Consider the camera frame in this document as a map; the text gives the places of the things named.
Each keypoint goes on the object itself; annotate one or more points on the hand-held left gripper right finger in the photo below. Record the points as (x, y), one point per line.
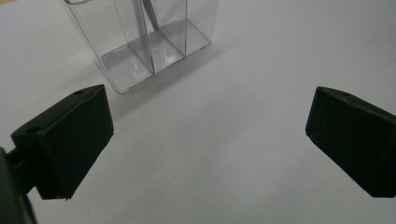
(351, 140)

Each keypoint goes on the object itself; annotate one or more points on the clear plastic organizer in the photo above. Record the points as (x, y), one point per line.
(143, 43)

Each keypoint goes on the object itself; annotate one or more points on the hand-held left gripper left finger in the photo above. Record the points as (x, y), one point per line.
(73, 140)

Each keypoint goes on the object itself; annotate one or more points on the black pen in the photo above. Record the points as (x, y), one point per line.
(152, 14)

